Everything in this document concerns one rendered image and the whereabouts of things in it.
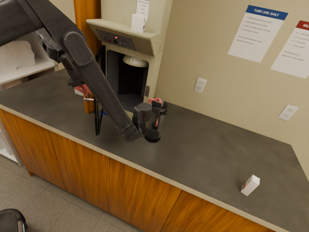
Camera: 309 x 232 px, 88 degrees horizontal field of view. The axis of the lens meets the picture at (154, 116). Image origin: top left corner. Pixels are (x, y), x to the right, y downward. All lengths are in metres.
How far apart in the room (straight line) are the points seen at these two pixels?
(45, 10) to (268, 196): 1.12
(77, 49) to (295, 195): 1.18
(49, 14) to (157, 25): 0.53
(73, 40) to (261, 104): 1.26
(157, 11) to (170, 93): 0.73
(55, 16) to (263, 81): 1.21
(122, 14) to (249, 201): 1.09
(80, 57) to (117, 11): 0.55
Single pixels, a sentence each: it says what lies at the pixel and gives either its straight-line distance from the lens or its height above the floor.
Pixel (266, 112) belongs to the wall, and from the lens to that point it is 1.44.
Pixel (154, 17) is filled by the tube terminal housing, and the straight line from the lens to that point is 0.85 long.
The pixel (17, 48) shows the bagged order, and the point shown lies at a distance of 1.91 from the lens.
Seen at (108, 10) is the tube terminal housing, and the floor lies 1.55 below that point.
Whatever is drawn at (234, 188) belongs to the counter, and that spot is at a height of 0.94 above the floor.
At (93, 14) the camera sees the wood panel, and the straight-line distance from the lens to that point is 1.02.
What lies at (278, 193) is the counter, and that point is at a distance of 1.14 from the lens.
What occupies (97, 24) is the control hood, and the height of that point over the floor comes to 1.50.
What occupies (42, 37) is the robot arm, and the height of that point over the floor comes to 1.43.
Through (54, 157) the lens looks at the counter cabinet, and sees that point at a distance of 1.45.
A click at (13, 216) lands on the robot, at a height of 0.24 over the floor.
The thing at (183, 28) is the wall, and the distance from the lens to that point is 1.25.
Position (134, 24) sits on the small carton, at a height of 1.54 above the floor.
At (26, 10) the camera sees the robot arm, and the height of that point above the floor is 1.59.
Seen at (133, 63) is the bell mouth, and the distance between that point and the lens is 0.95.
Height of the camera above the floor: 1.65
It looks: 36 degrees down
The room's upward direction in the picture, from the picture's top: 12 degrees clockwise
